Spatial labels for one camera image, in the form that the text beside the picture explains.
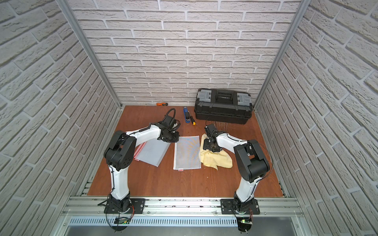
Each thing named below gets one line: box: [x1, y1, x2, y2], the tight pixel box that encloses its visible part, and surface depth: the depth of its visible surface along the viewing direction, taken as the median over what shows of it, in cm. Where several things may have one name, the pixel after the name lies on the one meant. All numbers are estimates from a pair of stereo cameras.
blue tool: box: [184, 106, 191, 124], surface depth 115 cm
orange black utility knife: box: [156, 102, 169, 107], surface depth 124 cm
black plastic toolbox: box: [193, 88, 254, 125], surface depth 102 cm
